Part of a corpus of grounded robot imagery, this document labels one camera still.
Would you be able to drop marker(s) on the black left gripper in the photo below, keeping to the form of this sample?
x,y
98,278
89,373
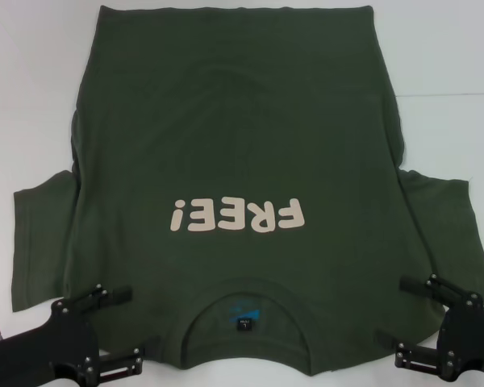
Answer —
x,y
44,346

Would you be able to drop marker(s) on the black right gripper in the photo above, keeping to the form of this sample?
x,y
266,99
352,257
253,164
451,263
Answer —
x,y
468,342

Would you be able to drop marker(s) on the dark green FREE t-shirt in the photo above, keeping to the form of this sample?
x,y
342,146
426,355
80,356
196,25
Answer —
x,y
242,141

